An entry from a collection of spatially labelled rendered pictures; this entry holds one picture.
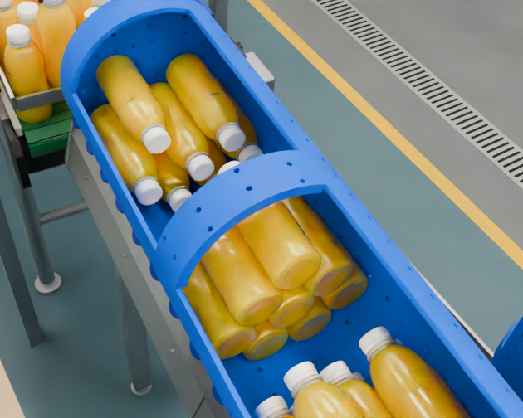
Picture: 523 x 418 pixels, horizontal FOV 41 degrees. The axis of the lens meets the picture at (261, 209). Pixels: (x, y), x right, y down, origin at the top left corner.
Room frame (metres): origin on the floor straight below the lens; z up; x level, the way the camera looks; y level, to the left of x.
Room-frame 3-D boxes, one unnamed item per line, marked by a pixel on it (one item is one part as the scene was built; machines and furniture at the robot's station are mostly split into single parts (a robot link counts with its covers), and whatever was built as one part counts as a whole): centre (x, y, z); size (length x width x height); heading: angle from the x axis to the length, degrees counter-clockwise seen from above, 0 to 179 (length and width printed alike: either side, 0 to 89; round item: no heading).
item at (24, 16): (1.08, 0.46, 1.08); 0.04 x 0.04 x 0.02
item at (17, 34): (1.01, 0.46, 1.08); 0.04 x 0.04 x 0.02
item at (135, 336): (0.90, 0.28, 0.31); 0.06 x 0.06 x 0.63; 33
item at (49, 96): (1.06, 0.30, 0.96); 0.40 x 0.01 x 0.03; 123
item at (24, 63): (1.01, 0.46, 0.99); 0.07 x 0.07 x 0.18
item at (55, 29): (1.05, 0.40, 1.05); 0.07 x 0.07 x 0.18
